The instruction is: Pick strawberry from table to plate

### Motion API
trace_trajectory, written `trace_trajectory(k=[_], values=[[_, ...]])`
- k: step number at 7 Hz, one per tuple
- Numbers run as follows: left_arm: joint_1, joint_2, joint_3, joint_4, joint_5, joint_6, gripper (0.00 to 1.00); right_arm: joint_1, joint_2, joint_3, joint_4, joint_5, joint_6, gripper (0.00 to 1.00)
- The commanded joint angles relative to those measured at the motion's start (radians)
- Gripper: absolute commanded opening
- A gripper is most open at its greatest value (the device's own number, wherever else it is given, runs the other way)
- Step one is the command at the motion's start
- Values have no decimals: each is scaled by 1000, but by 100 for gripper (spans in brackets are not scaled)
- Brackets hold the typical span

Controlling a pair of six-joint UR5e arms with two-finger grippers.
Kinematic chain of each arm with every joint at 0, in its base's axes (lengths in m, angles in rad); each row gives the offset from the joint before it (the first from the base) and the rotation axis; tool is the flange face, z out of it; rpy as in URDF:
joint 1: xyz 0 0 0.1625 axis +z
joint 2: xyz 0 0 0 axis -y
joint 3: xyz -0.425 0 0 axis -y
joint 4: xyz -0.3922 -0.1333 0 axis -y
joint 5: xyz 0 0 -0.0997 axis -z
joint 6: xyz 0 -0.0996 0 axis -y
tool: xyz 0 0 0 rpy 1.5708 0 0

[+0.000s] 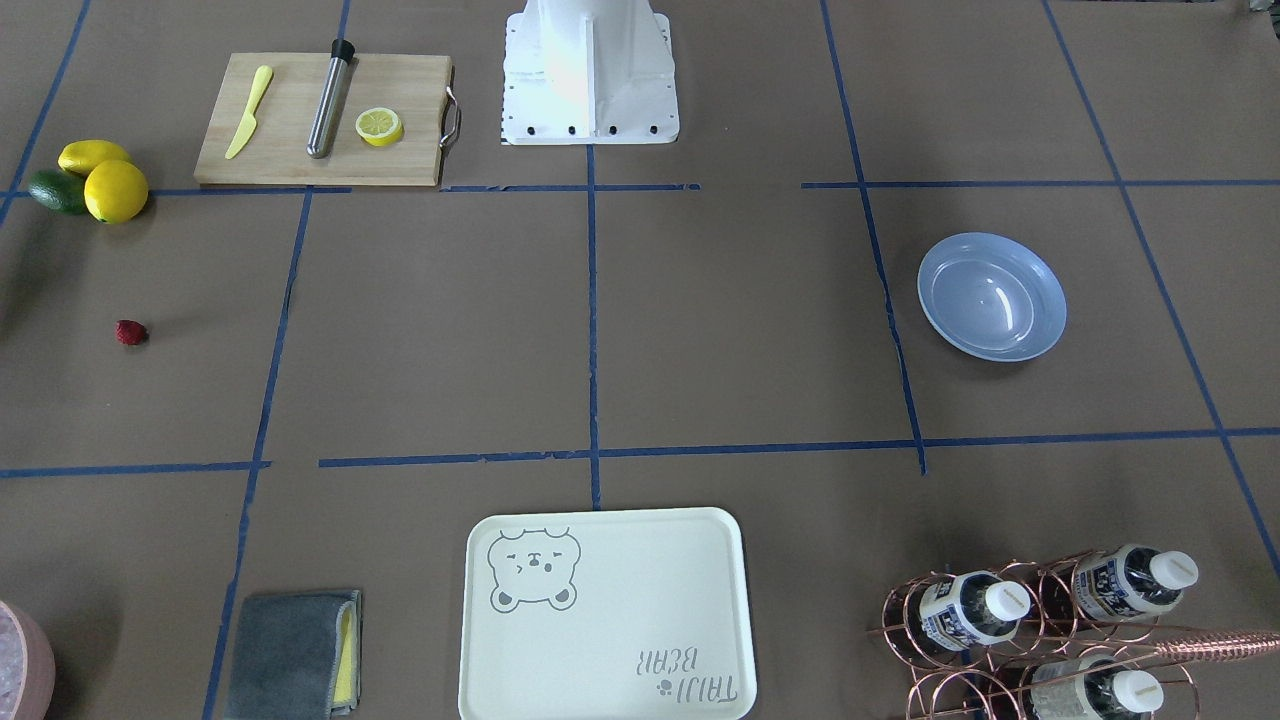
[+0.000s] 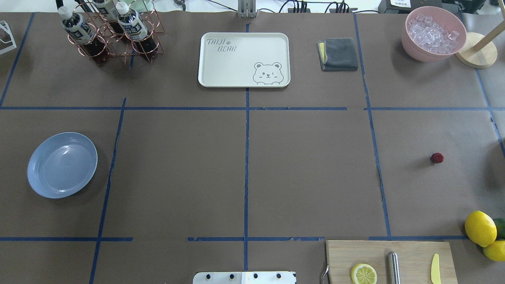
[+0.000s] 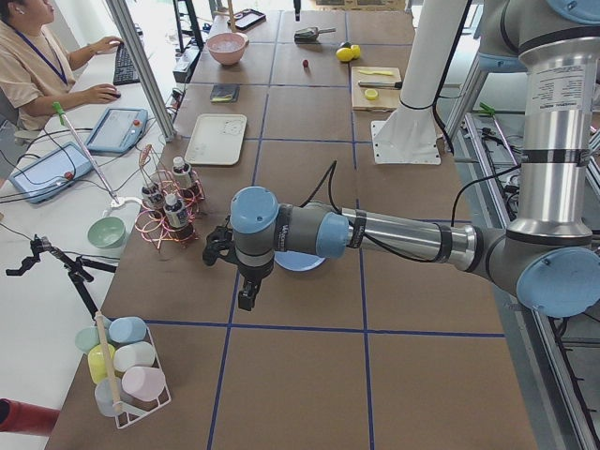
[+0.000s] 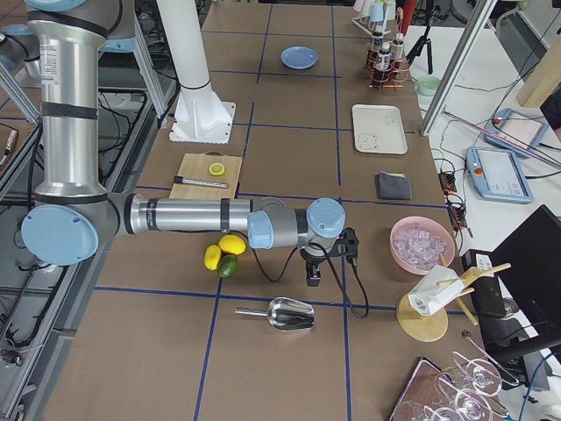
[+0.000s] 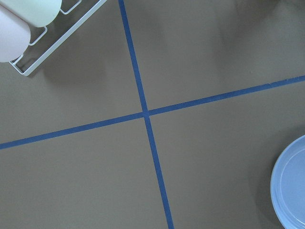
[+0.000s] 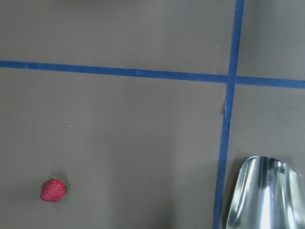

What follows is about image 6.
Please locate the red strawberry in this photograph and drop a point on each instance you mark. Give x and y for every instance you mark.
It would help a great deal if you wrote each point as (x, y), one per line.
(54, 190)

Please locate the steel ice scoop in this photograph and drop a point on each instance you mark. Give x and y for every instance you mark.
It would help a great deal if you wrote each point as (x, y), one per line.
(269, 194)

